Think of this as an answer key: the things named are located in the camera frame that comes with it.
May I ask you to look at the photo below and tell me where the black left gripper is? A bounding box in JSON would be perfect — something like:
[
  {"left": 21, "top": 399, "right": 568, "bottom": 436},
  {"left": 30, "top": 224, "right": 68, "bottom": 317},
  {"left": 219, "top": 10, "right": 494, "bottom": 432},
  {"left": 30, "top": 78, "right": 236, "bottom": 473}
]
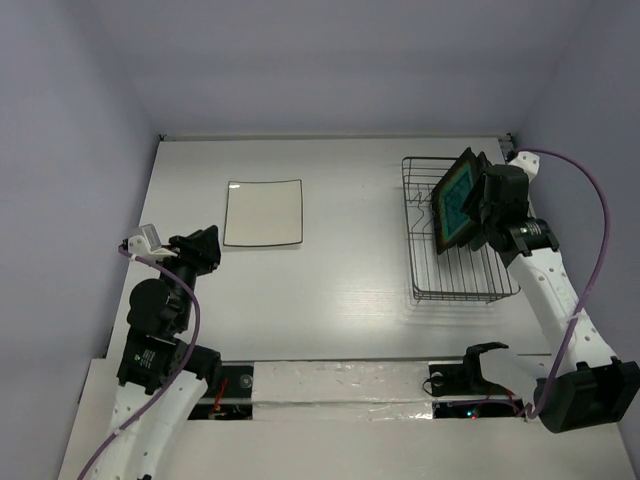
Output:
[{"left": 151, "top": 223, "right": 221, "bottom": 328}]

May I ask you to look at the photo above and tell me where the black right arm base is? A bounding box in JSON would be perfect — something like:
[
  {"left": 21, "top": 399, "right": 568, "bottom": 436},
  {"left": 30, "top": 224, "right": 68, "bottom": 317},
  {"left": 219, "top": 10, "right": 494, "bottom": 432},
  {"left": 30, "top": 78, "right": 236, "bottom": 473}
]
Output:
[{"left": 423, "top": 342, "right": 508, "bottom": 397}]

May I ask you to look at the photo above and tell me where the dark patterned plate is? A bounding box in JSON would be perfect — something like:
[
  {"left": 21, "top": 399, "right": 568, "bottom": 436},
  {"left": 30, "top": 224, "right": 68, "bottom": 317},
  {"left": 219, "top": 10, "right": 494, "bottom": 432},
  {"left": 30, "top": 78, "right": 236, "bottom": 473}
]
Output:
[{"left": 454, "top": 148, "right": 490, "bottom": 251}]

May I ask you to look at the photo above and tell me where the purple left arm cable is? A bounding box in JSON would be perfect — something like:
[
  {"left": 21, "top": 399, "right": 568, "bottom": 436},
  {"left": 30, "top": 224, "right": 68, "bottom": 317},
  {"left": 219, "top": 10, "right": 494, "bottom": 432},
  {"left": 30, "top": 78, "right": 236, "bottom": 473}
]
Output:
[{"left": 73, "top": 242, "right": 205, "bottom": 480}]

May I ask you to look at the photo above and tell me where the white foam block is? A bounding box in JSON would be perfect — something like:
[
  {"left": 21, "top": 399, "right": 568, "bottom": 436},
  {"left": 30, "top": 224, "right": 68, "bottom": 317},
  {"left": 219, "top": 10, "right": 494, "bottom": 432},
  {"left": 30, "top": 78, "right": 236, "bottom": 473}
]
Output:
[{"left": 251, "top": 361, "right": 429, "bottom": 404}]

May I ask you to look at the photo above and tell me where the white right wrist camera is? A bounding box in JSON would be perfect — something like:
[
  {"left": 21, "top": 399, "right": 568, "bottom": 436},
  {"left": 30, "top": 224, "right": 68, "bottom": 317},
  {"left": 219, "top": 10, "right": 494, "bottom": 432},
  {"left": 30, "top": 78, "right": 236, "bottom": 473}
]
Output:
[{"left": 507, "top": 151, "right": 540, "bottom": 181}]

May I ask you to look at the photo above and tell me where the teal square plate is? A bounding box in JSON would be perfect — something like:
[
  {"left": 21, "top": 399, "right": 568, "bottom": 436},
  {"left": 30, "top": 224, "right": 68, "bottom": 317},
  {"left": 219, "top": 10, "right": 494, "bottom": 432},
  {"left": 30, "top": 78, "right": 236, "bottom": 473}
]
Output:
[{"left": 431, "top": 147, "right": 481, "bottom": 255}]

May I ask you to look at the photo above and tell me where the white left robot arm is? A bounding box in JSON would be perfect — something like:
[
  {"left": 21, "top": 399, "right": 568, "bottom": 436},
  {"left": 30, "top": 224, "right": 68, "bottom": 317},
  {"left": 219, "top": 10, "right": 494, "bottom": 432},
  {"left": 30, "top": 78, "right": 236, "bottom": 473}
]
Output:
[{"left": 78, "top": 224, "right": 222, "bottom": 479}]

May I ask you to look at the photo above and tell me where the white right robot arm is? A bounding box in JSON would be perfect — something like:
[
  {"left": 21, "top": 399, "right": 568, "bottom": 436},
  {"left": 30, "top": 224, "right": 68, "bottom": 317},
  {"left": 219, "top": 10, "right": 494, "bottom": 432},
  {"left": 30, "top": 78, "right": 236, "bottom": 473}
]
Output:
[{"left": 460, "top": 165, "right": 639, "bottom": 433}]

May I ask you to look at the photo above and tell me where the white square plate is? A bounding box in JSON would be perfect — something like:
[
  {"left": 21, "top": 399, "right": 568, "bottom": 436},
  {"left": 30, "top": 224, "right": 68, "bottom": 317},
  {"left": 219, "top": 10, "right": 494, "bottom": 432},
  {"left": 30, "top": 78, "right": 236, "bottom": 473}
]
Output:
[{"left": 223, "top": 179, "right": 304, "bottom": 248}]

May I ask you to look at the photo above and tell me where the dark rear plate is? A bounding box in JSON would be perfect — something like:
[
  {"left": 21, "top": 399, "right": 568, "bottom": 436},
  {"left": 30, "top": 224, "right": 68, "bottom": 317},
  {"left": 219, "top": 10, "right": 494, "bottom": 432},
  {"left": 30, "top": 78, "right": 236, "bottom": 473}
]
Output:
[{"left": 469, "top": 152, "right": 492, "bottom": 251}]

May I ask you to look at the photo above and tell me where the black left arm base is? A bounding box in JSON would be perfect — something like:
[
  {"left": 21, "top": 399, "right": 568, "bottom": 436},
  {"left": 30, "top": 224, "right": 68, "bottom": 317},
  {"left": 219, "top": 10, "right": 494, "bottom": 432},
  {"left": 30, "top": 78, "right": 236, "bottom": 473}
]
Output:
[{"left": 210, "top": 363, "right": 254, "bottom": 402}]

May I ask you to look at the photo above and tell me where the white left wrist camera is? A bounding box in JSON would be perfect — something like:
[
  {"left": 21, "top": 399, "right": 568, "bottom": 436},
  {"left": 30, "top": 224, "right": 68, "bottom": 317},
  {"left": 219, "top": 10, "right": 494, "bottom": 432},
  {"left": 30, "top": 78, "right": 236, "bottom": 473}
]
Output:
[{"left": 123, "top": 224, "right": 164, "bottom": 258}]

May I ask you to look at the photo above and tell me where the wire dish rack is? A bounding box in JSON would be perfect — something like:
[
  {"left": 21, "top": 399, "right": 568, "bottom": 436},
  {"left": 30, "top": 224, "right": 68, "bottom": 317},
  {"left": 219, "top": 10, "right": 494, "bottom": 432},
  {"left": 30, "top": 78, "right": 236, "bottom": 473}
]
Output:
[{"left": 401, "top": 156, "right": 520, "bottom": 303}]

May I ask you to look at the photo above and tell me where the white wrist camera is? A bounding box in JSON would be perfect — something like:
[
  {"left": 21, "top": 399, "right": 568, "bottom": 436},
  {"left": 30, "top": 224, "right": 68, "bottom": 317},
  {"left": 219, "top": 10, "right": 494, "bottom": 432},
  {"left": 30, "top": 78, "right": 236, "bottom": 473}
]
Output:
[
  {"left": 123, "top": 224, "right": 164, "bottom": 258},
  {"left": 507, "top": 151, "right": 540, "bottom": 181}
]

